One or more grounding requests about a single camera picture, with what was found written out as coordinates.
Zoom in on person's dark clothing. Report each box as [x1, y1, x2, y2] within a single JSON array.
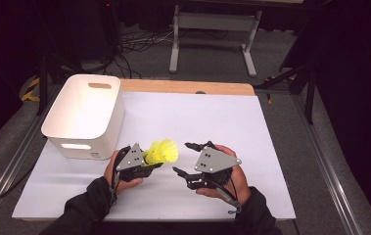
[[98, 220, 240, 235]]

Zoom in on grey right gripper cable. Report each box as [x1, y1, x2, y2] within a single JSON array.
[[215, 185, 243, 215]]

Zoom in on aluminium floor rail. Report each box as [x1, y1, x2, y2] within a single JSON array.
[[0, 85, 64, 229], [292, 94, 363, 235]]

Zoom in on person's left hand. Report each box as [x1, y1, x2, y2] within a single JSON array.
[[104, 150, 145, 197]]

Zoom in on white plastic storage bin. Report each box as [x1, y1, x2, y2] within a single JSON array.
[[40, 73, 126, 161]]

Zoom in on black metal stand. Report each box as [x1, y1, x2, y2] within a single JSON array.
[[255, 65, 318, 125], [35, 55, 86, 116]]

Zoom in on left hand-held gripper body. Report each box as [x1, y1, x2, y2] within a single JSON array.
[[116, 142, 147, 183]]

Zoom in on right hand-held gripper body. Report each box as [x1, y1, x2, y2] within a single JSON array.
[[185, 146, 243, 191]]

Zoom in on grey metal desk frame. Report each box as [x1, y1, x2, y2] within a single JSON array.
[[168, 3, 262, 78]]

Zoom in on person's right hand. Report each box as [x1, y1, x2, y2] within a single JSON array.
[[196, 145, 253, 207]]

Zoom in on yellow black hazard tape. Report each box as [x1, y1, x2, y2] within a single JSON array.
[[21, 76, 40, 102]]

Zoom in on bundle of floor cables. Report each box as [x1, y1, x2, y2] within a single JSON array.
[[106, 28, 174, 79]]

